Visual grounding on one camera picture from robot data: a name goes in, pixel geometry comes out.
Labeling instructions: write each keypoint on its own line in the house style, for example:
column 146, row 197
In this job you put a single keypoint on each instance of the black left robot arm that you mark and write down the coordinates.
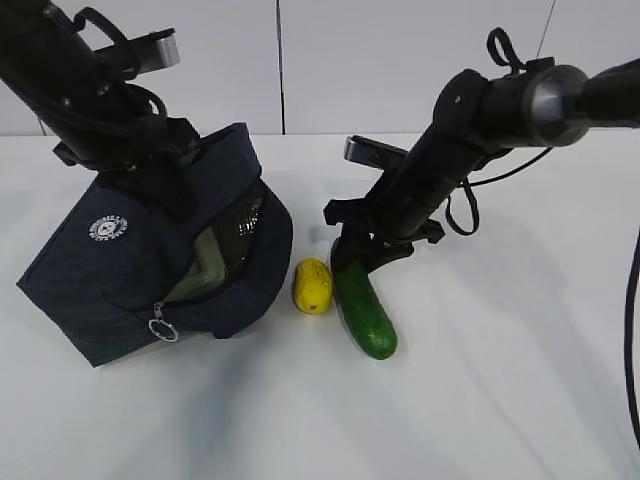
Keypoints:
column 76, row 74

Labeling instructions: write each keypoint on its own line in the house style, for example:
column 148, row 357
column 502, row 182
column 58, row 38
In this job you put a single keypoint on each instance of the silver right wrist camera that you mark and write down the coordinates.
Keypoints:
column 371, row 153

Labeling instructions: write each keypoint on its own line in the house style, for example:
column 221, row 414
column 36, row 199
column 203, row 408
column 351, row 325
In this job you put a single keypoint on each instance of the navy blue lunch bag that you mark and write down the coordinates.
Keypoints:
column 105, row 275

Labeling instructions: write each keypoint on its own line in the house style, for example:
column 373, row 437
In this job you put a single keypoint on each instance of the yellow lemon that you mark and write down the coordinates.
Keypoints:
column 312, row 287

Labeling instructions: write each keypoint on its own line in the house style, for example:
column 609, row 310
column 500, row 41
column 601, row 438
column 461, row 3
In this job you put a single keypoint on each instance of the green lid glass food container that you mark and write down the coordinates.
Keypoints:
column 207, row 272

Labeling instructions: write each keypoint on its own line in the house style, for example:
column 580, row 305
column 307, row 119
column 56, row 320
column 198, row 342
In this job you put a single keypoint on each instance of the green cucumber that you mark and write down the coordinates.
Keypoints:
column 363, row 313

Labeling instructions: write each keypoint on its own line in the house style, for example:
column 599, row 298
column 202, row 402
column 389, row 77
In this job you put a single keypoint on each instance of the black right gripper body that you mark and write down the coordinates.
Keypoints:
column 368, row 221

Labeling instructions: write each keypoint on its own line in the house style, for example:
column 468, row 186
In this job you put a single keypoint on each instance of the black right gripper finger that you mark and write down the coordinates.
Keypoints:
column 351, row 245
column 383, row 254

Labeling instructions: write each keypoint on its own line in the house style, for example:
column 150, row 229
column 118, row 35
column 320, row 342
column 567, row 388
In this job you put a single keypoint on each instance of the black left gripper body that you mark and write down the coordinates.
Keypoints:
column 147, row 172

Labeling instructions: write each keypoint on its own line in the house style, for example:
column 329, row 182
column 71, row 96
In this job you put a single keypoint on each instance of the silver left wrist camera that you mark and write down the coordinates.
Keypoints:
column 155, row 51

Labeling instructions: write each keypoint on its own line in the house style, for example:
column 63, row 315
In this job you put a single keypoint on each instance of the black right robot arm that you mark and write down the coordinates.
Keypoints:
column 475, row 121

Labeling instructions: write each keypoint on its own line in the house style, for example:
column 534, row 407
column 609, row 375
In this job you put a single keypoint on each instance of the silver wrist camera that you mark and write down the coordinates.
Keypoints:
column 155, row 51
column 371, row 153

